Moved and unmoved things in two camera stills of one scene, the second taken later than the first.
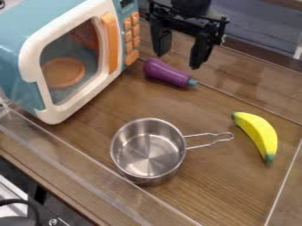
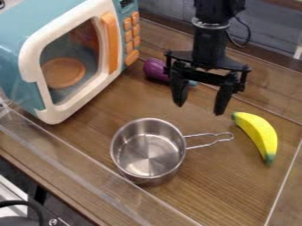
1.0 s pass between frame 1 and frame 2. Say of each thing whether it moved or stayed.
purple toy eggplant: stayed
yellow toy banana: stayed
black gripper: moved
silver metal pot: stayed
